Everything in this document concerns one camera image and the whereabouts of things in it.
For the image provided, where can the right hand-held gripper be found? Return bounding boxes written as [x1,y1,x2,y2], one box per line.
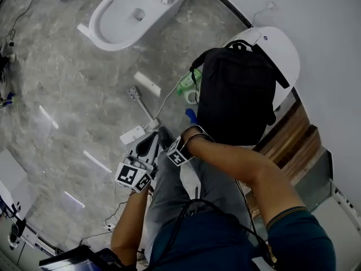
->
[166,124,215,168]

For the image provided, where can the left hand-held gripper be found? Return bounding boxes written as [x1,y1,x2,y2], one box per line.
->
[115,131,161,194]

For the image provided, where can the blue cloth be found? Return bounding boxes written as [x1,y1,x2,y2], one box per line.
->
[185,108,200,125]

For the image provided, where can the black backpack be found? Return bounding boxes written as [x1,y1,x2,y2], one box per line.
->
[189,40,290,147]

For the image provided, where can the person's right forearm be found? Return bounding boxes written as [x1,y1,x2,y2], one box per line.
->
[184,135,283,191]

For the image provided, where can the person's left forearm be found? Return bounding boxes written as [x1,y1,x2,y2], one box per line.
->
[110,189,152,262]

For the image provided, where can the white power strip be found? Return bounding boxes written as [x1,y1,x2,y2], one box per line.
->
[120,125,146,146]

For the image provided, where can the person's black left shoe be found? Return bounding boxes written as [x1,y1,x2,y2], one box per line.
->
[157,126,174,149]

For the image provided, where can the person's grey trousers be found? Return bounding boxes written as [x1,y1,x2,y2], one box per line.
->
[143,148,252,262]

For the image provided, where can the white tape roll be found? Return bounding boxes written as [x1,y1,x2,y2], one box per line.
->
[184,90,200,104]

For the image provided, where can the person's blue shirt torso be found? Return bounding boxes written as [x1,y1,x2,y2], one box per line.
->
[148,206,336,271]

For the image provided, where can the wooden step platform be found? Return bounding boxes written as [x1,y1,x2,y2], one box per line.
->
[253,99,328,186]

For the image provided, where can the white toilet with open seat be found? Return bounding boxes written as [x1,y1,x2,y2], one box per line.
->
[77,0,194,52]

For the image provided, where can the black tablet with lit screen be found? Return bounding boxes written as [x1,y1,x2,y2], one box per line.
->
[38,244,95,271]

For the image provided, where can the round white closed-lid toilet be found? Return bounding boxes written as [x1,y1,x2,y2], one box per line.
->
[222,26,301,111]

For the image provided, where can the white equipment box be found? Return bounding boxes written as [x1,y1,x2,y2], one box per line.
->
[310,179,361,271]

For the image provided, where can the white power cable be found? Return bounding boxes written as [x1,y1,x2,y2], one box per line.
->
[143,86,181,129]

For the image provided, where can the black tablet mount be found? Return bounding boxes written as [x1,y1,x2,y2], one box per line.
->
[90,247,136,271]

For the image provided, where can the black floor cable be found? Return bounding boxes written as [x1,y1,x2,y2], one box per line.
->
[0,0,34,47]

